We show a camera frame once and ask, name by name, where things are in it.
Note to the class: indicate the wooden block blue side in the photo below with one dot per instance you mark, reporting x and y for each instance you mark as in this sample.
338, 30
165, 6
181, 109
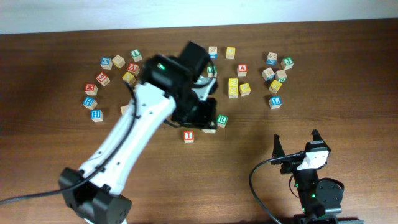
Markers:
213, 52
268, 74

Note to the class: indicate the yellow top far block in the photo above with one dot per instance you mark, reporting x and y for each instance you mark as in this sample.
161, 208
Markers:
230, 53

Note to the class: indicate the yellow block middle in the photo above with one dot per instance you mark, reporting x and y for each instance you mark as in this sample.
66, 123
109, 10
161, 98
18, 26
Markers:
244, 89

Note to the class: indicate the green L block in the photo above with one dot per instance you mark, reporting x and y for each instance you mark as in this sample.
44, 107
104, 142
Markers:
136, 55

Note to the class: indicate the blue top far right block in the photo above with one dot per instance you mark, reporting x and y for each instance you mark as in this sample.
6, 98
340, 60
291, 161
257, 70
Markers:
271, 58

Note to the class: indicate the red a block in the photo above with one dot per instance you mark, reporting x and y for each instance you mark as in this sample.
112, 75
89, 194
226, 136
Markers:
133, 68
242, 70

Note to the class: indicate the yellow block right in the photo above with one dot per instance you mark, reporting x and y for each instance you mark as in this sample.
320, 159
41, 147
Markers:
275, 86

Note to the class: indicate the red 6 block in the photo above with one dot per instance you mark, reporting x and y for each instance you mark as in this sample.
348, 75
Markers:
103, 79

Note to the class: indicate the green R block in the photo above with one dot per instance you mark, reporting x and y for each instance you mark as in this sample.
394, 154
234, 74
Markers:
222, 121

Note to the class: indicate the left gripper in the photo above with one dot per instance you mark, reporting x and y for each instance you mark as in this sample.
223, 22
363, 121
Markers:
205, 119

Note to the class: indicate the blue 5 block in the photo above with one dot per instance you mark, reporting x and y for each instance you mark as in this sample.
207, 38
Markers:
106, 63

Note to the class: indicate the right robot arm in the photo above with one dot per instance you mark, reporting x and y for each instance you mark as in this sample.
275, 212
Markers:
320, 198

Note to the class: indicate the yellow block pair upper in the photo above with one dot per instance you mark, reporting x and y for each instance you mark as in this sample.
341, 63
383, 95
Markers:
233, 82

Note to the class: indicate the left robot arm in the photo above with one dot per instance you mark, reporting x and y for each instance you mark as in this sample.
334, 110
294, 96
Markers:
168, 87

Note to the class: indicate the green Z block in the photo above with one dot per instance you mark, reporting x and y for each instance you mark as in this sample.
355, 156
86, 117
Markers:
212, 71

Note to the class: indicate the plain wooden block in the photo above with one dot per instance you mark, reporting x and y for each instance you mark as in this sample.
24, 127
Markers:
118, 61

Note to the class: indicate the blue L block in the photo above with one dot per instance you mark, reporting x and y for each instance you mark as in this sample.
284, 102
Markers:
275, 102

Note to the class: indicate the yellow block upper left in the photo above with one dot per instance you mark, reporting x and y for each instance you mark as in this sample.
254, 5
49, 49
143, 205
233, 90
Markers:
129, 78

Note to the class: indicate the blue h block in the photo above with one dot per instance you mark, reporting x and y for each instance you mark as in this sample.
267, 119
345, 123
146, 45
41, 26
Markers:
90, 103
97, 116

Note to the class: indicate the blue H block near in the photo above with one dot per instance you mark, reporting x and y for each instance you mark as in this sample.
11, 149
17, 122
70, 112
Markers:
97, 116

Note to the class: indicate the green J block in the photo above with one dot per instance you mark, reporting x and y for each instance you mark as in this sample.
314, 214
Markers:
287, 63

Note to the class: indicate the red M block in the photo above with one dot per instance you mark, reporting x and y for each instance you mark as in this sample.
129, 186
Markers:
91, 89

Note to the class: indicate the yellow block pair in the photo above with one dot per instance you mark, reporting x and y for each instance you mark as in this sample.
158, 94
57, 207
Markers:
233, 92
233, 82

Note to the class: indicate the wooden block blue side right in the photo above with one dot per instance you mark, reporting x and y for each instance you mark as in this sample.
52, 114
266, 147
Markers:
268, 74

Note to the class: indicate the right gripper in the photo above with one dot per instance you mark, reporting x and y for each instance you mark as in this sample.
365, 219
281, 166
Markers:
290, 165

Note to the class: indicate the wooden block green side right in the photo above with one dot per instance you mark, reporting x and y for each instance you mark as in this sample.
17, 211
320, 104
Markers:
281, 76

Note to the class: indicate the yellow C block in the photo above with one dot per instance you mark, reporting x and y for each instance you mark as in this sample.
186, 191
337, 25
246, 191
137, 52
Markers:
209, 131

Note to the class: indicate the wooden K block green side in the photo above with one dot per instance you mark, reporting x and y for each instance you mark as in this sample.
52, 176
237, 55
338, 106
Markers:
124, 109

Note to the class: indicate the blue H block far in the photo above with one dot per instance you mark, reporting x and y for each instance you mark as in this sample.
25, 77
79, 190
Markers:
90, 103

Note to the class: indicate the yellow block pair lower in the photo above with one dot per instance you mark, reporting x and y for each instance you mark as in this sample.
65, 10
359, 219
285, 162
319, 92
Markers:
233, 92

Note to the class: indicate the red I block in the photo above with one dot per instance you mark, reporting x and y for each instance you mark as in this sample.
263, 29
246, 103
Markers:
188, 137

